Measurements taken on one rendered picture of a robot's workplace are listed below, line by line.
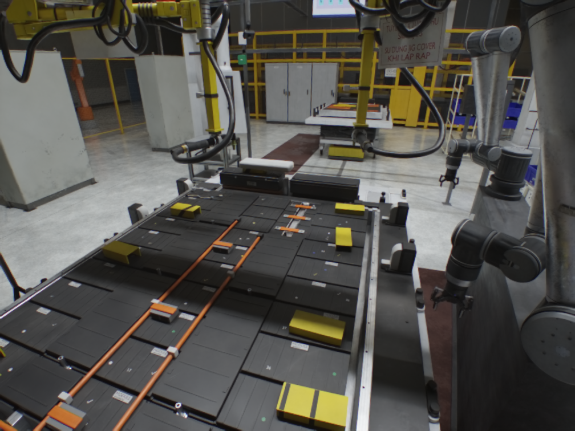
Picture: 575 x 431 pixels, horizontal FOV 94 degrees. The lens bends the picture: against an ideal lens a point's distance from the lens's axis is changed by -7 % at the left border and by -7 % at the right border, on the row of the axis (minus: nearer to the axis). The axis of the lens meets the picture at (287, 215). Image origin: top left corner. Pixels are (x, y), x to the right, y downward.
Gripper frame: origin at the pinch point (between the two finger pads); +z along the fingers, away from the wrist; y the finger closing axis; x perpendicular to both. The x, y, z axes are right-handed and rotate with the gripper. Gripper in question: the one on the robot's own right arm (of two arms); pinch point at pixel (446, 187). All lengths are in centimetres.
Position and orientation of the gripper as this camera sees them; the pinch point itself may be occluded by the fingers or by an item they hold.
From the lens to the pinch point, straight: 264.7
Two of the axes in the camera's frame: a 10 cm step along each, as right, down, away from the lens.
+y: 8.9, 2.0, -4.0
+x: 4.5, -4.0, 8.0
